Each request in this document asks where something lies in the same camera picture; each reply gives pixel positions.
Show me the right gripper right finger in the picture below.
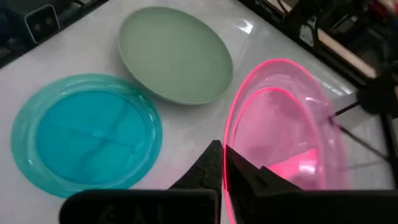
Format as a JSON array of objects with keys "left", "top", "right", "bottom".
[{"left": 223, "top": 144, "right": 398, "bottom": 224}]

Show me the black metal table frame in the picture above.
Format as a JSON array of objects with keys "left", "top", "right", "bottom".
[{"left": 0, "top": 0, "right": 398, "bottom": 91}]

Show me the black camera box white rim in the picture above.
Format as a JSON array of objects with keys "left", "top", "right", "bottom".
[{"left": 24, "top": 3, "right": 60, "bottom": 45}]

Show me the wooden table side board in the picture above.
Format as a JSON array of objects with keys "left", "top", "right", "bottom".
[{"left": 317, "top": 27, "right": 377, "bottom": 79}]

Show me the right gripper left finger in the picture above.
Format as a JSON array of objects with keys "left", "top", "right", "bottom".
[{"left": 58, "top": 139, "right": 223, "bottom": 224}]

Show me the pale green plate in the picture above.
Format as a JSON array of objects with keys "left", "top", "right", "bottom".
[{"left": 118, "top": 6, "right": 234, "bottom": 106}]

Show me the translucent teal plate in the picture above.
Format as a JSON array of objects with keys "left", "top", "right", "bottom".
[{"left": 10, "top": 73, "right": 164, "bottom": 199}]

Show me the translucent pink plate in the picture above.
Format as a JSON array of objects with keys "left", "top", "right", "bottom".
[{"left": 222, "top": 58, "right": 351, "bottom": 224}]

